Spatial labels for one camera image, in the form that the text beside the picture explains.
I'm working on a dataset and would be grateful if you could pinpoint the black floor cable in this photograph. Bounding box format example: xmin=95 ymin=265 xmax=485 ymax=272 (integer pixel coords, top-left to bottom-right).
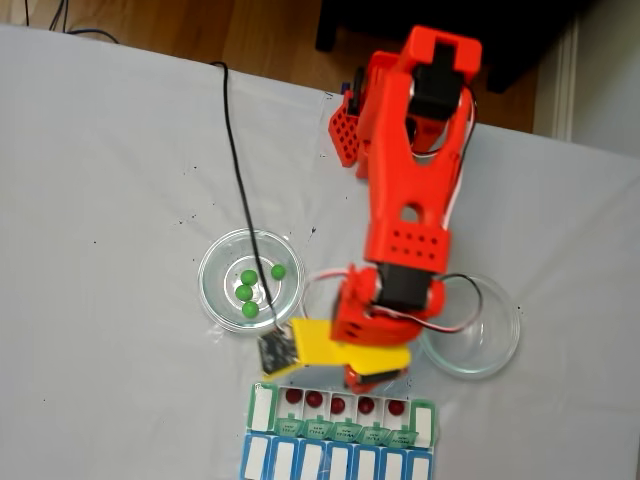
xmin=47 ymin=0 xmax=121 ymax=46

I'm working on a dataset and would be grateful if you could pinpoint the green blue pill organizer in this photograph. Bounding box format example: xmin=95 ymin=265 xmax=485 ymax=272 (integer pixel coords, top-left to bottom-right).
xmin=241 ymin=380 xmax=441 ymax=480

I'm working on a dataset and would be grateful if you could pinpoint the dark wooden furniture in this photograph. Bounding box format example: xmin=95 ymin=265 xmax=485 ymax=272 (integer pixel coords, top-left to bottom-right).
xmin=314 ymin=0 xmax=599 ymax=95

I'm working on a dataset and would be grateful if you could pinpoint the white tablecloth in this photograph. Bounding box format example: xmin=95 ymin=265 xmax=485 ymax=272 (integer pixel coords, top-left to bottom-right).
xmin=0 ymin=24 xmax=640 ymax=480

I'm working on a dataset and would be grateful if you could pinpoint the black camera cable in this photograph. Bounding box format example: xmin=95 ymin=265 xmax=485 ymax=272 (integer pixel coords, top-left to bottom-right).
xmin=209 ymin=61 xmax=282 ymax=332

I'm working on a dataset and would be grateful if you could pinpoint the camera circuit board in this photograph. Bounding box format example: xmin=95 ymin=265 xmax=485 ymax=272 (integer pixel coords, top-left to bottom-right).
xmin=257 ymin=323 xmax=300 ymax=382

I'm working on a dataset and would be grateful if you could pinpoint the clear glass bowl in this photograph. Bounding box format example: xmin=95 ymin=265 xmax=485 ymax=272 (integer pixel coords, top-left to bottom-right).
xmin=417 ymin=272 xmax=521 ymax=380
xmin=197 ymin=228 xmax=306 ymax=336

